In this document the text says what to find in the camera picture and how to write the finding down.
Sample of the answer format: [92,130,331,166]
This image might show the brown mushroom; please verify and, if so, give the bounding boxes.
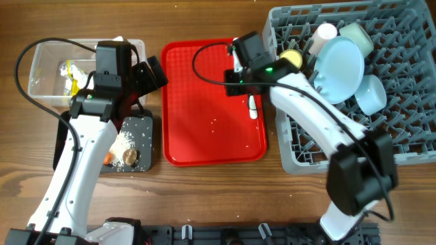
[123,148,138,167]

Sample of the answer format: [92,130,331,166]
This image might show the white plastic spoon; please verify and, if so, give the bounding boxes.
[248,95,258,120]

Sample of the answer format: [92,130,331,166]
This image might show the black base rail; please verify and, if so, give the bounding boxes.
[132,223,381,245]

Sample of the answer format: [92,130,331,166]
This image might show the green bowl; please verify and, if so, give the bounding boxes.
[339,22,374,58]

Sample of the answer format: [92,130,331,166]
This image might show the light blue plate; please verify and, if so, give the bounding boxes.
[313,36,364,104]

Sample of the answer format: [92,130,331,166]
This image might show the light blue bowl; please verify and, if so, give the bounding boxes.
[354,75,387,116]

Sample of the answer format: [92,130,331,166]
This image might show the white napkin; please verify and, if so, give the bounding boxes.
[59,60,89,96]

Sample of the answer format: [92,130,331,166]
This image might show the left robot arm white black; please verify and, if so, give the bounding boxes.
[5,40,168,244]

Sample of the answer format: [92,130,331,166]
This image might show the orange carrot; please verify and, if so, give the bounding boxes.
[104,152,114,165]

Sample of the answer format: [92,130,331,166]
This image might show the black waste tray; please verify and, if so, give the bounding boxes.
[52,109,154,173]

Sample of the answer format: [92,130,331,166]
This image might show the clear plastic bin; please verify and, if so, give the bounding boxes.
[27,37,148,109]

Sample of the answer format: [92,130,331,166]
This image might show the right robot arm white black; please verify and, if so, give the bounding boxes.
[224,32,399,244]

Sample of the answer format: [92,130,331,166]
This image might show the grey dishwasher rack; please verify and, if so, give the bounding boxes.
[262,0,435,165]

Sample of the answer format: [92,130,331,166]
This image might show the yellow foil wrapper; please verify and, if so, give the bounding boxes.
[64,60,82,96]

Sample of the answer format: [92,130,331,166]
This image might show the pink plastic cup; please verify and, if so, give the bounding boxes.
[309,23,338,56]

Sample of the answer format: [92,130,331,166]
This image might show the white rice pile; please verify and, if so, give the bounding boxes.
[108,117,153,168]

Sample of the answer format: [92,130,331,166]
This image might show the yellow plastic cup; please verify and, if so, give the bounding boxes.
[279,49,303,69]

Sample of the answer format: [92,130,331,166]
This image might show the red plastic tray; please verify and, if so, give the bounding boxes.
[161,38,267,167]

